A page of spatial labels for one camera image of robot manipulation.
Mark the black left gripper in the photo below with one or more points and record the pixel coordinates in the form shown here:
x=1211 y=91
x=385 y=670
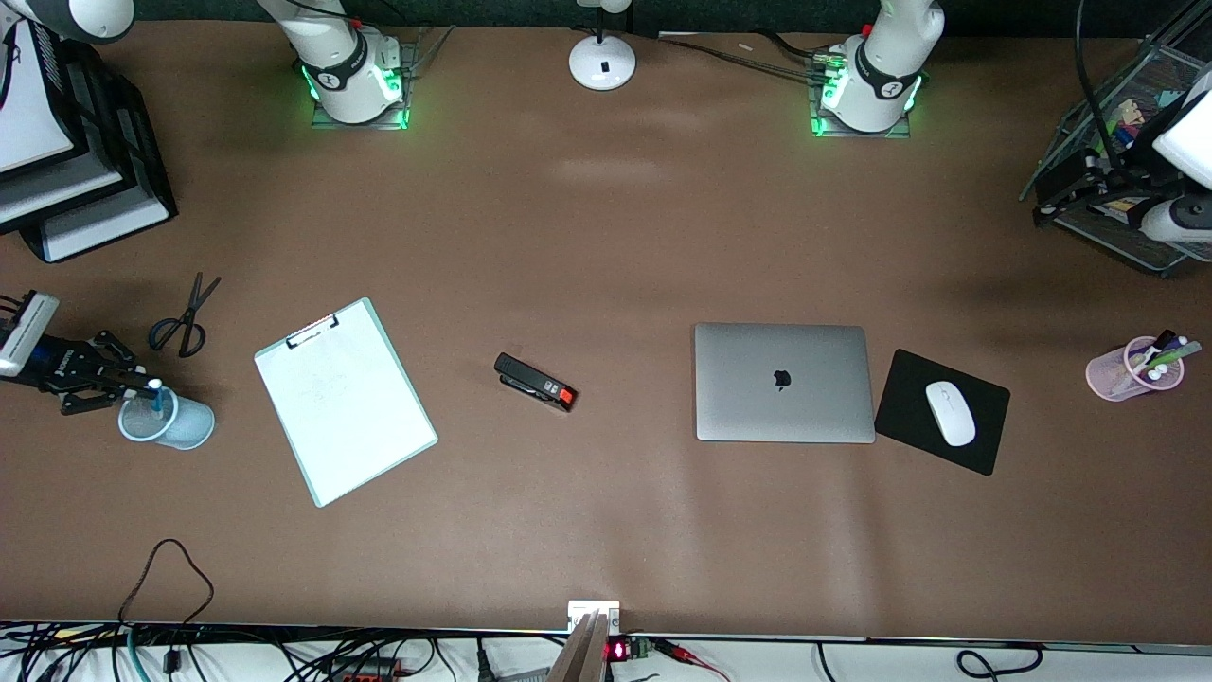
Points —
x=1104 y=183

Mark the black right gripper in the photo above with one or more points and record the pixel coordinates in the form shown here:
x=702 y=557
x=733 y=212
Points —
x=68 y=364

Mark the blue marker white end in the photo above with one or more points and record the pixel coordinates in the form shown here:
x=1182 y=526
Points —
x=156 y=398

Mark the silver laptop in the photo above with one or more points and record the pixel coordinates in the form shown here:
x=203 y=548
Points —
x=781 y=379

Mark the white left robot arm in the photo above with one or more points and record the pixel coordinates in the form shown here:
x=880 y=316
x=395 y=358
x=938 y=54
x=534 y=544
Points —
x=885 y=66

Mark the purple black marker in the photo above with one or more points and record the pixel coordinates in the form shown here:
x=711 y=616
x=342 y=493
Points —
x=1163 y=338

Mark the green marker in cup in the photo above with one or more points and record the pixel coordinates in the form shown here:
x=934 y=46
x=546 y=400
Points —
x=1179 y=354

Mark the white capped marker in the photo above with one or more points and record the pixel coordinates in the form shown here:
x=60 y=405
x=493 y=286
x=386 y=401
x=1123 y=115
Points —
x=1155 y=374

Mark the light blue pen cup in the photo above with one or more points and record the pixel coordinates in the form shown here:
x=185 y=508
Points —
x=185 y=426

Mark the light blue binder clip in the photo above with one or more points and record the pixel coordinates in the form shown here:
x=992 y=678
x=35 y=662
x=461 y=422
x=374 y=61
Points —
x=1171 y=98

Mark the pink translucent cup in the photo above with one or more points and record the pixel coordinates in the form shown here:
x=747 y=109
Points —
x=1108 y=377

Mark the white clipboard green edge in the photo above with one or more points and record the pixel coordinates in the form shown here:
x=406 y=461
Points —
x=346 y=426

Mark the white computer mouse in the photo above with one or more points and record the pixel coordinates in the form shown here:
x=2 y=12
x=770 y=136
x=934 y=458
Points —
x=950 y=413

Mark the black stacked paper trays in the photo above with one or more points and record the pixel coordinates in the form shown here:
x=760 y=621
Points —
x=104 y=123

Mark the black mouse pad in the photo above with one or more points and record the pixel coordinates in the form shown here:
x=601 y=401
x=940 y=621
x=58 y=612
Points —
x=904 y=412

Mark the black power strip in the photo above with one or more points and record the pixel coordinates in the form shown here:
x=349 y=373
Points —
x=365 y=671

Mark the black stapler red tip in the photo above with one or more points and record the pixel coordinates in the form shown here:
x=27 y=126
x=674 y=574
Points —
x=532 y=381

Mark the white lamp base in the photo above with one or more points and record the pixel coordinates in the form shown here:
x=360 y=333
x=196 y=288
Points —
x=602 y=64

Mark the white mounting block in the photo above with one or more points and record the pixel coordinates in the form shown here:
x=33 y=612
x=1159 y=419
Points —
x=592 y=607

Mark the red display module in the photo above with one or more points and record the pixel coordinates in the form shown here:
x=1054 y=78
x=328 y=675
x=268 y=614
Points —
x=617 y=651

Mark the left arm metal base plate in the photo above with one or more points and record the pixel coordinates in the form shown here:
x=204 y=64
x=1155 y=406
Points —
x=822 y=130

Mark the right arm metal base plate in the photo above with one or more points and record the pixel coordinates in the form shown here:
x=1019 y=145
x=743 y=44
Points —
x=402 y=118

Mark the grey camera pole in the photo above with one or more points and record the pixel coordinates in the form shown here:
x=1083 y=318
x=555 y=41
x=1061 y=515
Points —
x=579 y=658

